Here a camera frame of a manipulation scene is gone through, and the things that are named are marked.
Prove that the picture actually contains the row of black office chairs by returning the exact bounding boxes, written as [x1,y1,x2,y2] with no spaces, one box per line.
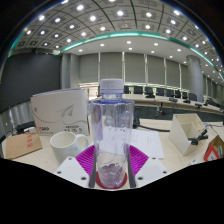
[123,84,201,103]

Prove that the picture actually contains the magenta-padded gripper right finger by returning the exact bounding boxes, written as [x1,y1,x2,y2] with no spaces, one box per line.
[126,143,169,189]

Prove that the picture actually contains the clear plastic water bottle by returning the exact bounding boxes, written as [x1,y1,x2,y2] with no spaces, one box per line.
[90,78,136,190]

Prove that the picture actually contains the group of round ceiling lights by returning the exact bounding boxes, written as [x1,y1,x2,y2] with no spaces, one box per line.
[24,0,224,81]

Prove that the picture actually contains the red and white open box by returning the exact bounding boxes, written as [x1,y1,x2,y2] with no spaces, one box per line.
[203,134,224,163]

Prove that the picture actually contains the black desktop console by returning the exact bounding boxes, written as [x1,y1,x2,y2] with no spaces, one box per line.
[132,116,141,129]

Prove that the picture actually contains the white sheet of paper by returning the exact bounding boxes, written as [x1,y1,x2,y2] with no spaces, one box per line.
[129,129,165,160]

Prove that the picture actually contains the white copy paper carton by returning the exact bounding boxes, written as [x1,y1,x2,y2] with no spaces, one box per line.
[30,87,90,137]

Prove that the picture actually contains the long curved conference desk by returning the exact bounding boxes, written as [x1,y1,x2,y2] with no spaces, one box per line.
[89,93,224,123]

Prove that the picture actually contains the white open cardboard box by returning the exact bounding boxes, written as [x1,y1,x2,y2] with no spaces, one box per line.
[168,113,208,157]

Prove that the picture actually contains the white ceramic mug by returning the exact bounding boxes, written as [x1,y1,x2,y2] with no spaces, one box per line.
[49,131,90,165]

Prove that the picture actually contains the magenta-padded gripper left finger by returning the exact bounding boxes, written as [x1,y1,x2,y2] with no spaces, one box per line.
[54,143,98,189]

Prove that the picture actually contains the black cable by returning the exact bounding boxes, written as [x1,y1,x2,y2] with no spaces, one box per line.
[138,123,171,133]

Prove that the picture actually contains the black flat electronic device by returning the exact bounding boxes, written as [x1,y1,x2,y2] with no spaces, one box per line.
[15,120,36,134]

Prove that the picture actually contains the black stapler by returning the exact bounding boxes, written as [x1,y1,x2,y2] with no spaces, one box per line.
[189,129,209,146]

